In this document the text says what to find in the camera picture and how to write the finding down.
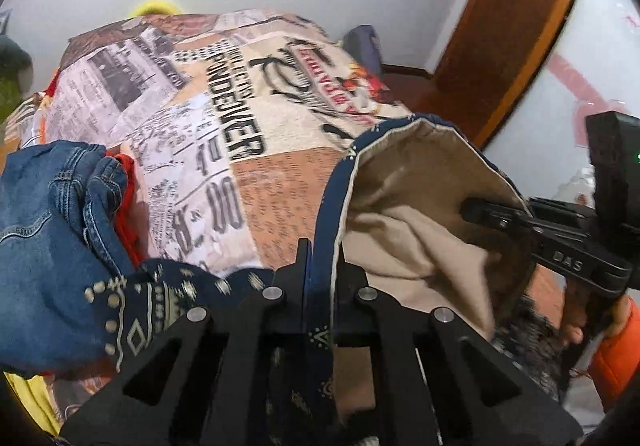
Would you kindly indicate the red garment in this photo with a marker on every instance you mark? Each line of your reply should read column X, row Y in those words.
column 130, row 216

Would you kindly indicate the person's right forearm orange sleeve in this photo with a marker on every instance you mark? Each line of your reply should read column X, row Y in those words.
column 617, row 371

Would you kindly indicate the person's right hand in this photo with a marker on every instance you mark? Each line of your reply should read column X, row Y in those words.
column 571, row 328

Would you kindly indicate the wooden wardrobe with white doors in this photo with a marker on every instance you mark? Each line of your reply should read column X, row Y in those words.
column 560, row 91

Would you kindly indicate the newspaper printed blanket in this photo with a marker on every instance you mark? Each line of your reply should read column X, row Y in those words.
column 210, row 126

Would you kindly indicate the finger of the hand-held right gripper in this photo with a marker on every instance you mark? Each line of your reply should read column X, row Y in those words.
column 495, row 216

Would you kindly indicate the blue denim jeans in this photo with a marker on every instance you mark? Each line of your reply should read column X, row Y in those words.
column 45, row 226

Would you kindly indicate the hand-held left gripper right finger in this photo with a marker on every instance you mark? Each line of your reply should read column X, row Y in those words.
column 345, row 296

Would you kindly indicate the grey backpack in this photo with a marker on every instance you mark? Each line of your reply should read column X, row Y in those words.
column 362, row 49

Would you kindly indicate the brown wooden door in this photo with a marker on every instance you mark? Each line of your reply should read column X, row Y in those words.
column 500, row 26

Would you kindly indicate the navy patterned hoodie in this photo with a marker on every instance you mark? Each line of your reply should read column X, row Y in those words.
column 415, row 176

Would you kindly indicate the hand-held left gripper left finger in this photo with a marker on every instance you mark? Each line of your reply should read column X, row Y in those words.
column 300, row 276

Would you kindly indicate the yellow rounded object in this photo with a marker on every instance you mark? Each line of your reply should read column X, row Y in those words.
column 150, row 9

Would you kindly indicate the yellow garment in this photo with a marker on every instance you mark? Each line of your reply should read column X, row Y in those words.
column 30, row 396

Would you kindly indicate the green patterned cloth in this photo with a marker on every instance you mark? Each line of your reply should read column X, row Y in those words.
column 7, row 101

